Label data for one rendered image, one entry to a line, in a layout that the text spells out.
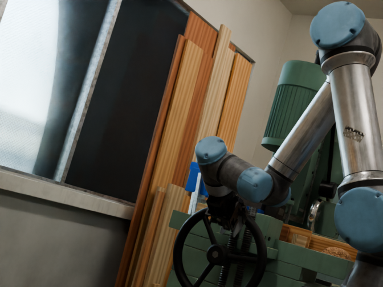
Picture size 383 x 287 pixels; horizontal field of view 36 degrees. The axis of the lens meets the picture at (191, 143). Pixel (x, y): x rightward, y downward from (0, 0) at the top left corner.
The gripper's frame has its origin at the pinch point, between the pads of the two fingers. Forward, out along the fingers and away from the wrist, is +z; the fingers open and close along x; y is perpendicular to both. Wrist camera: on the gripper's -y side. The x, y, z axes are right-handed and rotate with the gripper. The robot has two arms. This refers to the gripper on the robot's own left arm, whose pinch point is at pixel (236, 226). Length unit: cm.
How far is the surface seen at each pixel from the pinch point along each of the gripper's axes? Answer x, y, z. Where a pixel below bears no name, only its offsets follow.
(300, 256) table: 13.1, -9.3, 22.1
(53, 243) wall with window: -135, -25, 105
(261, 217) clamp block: 1.3, -11.3, 10.0
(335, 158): 8, -58, 32
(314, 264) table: 17.7, -8.3, 22.7
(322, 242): 15.0, -22.4, 32.4
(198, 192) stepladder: -63, -64, 84
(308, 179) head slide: 2, -46, 32
